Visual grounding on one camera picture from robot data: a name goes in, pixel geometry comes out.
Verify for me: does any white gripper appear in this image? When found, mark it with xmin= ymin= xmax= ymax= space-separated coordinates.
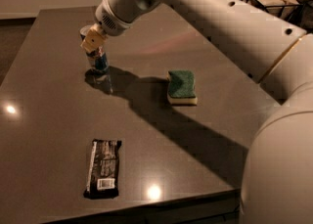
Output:
xmin=80 ymin=0 xmax=158 ymax=53

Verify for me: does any red bull can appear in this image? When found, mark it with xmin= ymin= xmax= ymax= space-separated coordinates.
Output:
xmin=79 ymin=24 xmax=111 ymax=75

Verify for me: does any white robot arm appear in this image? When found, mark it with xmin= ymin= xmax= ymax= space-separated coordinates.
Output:
xmin=82 ymin=0 xmax=313 ymax=224

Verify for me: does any green yellow sponge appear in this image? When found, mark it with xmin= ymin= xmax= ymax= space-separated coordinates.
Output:
xmin=167 ymin=70 xmax=198 ymax=106

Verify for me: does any black snack bar wrapper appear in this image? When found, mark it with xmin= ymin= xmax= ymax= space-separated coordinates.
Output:
xmin=84 ymin=139 xmax=122 ymax=199

